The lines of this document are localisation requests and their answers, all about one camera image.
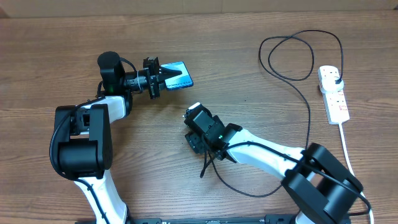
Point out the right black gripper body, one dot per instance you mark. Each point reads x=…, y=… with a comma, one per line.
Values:
x=199, y=142

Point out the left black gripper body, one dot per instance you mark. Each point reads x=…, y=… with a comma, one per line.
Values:
x=148, y=66

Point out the Samsung Galaxy smartphone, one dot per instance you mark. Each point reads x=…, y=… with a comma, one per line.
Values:
x=183, y=81

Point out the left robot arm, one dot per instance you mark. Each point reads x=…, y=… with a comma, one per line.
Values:
x=81, y=147

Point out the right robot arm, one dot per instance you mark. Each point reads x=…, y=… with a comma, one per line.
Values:
x=321, y=186

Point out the white charger plug adapter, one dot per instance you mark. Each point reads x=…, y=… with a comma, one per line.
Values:
x=329, y=85

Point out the white power strip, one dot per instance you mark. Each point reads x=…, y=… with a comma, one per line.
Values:
x=335, y=102

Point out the cardboard backdrop panel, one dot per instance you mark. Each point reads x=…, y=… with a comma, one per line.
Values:
x=77, y=8

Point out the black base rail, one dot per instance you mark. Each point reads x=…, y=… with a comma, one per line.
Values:
x=268, y=219

